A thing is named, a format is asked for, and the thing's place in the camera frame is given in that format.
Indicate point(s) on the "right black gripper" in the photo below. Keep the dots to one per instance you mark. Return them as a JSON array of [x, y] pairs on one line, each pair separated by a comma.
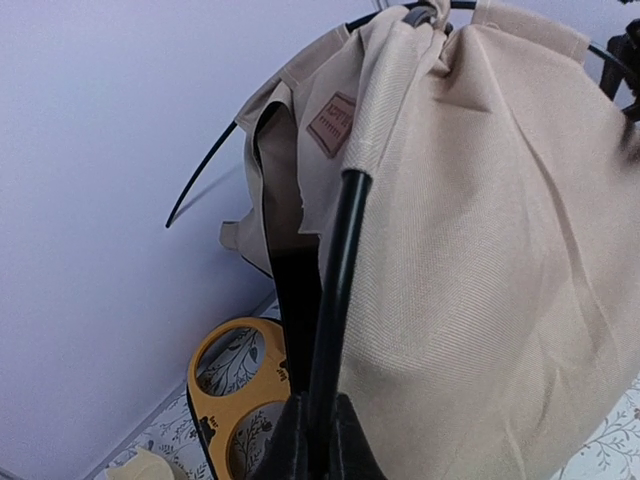
[[621, 64]]

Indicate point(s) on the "beige pet tent fabric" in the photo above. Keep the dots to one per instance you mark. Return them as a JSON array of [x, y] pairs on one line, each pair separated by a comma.
[[450, 225]]

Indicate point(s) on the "black tent pole one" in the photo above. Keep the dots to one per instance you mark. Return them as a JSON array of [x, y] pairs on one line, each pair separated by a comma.
[[335, 310]]

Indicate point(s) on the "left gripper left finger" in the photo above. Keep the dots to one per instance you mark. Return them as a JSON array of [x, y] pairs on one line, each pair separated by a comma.
[[286, 458]]

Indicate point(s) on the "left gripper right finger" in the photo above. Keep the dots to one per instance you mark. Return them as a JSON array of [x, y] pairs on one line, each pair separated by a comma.
[[350, 456]]

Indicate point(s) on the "floral table cloth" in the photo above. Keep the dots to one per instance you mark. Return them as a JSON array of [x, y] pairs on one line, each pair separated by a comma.
[[545, 389]]

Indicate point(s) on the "yellow double bowl holder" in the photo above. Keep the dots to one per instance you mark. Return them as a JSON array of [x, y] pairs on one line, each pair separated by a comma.
[[256, 375]]

